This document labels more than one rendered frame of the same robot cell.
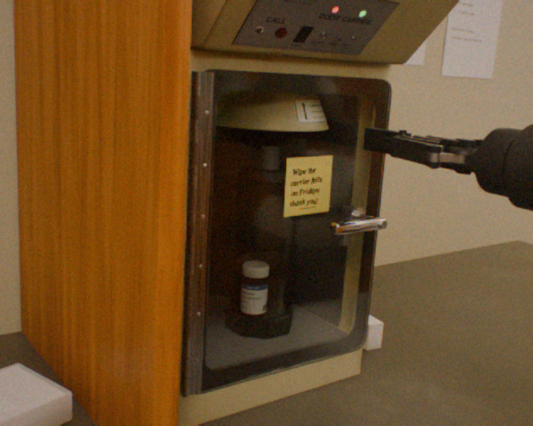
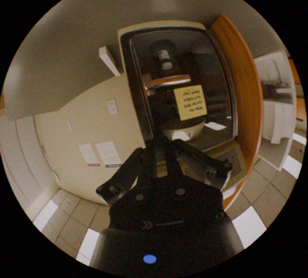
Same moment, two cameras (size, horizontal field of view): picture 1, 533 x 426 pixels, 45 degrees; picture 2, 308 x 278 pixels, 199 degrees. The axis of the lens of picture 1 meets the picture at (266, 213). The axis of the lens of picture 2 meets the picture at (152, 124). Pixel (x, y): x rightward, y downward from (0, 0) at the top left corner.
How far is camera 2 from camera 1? 0.77 m
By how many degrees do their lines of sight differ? 40
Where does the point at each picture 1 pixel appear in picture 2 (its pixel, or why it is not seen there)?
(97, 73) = not seen: hidden behind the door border
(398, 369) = (97, 35)
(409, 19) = not seen: hidden behind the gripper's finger
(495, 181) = not seen: outside the picture
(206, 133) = (234, 117)
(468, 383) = (68, 33)
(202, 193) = (232, 95)
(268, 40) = (227, 155)
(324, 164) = (185, 114)
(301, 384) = (152, 23)
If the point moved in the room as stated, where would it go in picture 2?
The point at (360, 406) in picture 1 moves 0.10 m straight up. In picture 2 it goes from (133, 8) to (139, 23)
